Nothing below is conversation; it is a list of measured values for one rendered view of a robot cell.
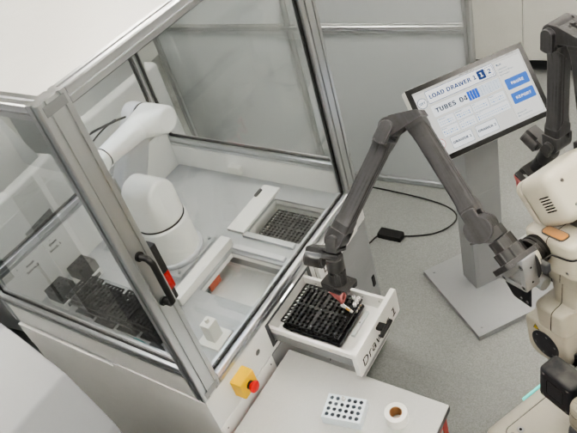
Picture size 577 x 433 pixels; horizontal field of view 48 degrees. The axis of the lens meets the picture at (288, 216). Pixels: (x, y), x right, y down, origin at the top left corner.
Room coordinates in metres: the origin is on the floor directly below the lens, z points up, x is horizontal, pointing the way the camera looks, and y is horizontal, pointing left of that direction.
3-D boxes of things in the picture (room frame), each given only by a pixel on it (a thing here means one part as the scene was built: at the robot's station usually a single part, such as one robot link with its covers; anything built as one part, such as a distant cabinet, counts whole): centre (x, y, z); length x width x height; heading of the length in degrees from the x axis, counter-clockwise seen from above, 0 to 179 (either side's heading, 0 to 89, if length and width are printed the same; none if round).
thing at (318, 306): (1.48, -0.01, 0.87); 0.22 x 0.18 x 0.06; 47
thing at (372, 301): (1.49, 0.00, 0.86); 0.40 x 0.26 x 0.06; 47
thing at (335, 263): (1.47, -0.09, 1.11); 0.07 x 0.06 x 0.07; 52
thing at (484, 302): (2.11, -0.84, 0.51); 0.50 x 0.45 x 1.02; 10
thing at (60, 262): (1.57, 0.74, 1.52); 0.87 x 0.01 x 0.86; 47
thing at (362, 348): (1.35, -0.15, 0.87); 0.29 x 0.02 x 0.11; 137
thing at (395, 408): (1.10, -0.12, 0.78); 0.07 x 0.07 x 0.04
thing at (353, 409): (1.17, 0.02, 0.78); 0.12 x 0.08 x 0.04; 58
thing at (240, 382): (1.31, 0.29, 0.88); 0.07 x 0.05 x 0.07; 137
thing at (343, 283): (1.46, -0.09, 1.05); 0.10 x 0.07 x 0.07; 42
